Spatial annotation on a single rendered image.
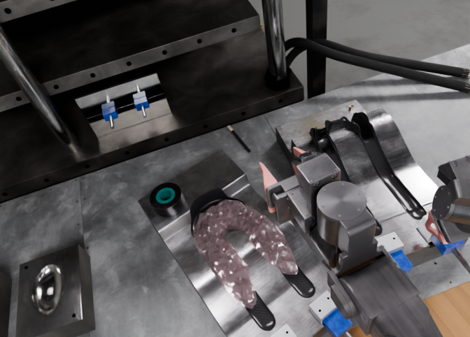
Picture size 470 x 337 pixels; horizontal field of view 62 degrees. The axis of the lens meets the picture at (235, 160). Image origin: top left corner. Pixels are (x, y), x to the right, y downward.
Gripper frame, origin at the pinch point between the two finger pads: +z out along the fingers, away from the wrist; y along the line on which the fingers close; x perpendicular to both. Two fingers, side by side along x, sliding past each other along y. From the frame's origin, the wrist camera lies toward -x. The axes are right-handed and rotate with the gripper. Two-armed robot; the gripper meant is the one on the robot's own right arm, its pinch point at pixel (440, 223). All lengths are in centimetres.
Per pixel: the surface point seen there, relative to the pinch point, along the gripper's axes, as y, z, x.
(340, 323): 26.3, 2.8, 11.9
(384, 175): 0.3, 13.4, -13.9
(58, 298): 84, 21, -10
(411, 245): 5.7, 3.8, 2.6
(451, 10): -170, 158, -122
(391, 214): 5.2, 8.0, -4.6
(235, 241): 40.4, 12.8, -9.9
